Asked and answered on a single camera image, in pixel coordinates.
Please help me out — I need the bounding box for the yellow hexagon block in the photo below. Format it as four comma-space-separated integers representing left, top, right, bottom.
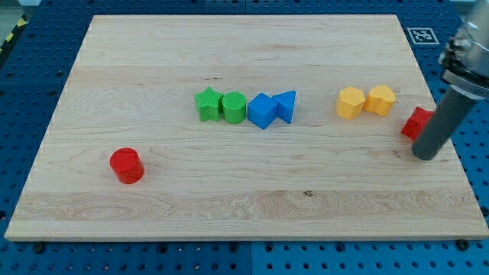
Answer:
335, 86, 366, 119

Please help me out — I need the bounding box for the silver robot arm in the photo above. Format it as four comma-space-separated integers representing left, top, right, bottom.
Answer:
439, 0, 488, 99

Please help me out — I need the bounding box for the yellow heart block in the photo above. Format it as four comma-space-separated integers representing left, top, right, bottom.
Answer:
364, 86, 396, 116

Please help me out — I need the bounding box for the wooden board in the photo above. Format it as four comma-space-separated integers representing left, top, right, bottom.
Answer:
5, 15, 488, 242

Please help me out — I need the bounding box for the blue cube block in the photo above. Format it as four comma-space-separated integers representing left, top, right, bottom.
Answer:
248, 93, 278, 129

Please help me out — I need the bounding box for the green cylinder block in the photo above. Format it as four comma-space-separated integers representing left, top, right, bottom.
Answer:
222, 92, 247, 124

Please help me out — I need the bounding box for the green star block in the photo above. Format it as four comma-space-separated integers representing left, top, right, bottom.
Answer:
194, 86, 223, 121

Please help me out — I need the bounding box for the blue triangle block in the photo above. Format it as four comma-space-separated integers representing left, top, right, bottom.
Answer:
272, 90, 296, 124

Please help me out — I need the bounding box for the red cylinder block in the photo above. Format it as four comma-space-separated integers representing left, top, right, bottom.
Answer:
109, 147, 144, 184

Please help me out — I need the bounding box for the red star block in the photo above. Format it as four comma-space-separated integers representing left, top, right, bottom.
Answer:
401, 107, 433, 141

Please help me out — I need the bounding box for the white fiducial marker tag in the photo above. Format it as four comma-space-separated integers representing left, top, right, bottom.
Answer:
407, 27, 439, 45

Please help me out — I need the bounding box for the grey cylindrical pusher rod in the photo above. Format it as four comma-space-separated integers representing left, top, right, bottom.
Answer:
411, 86, 483, 160

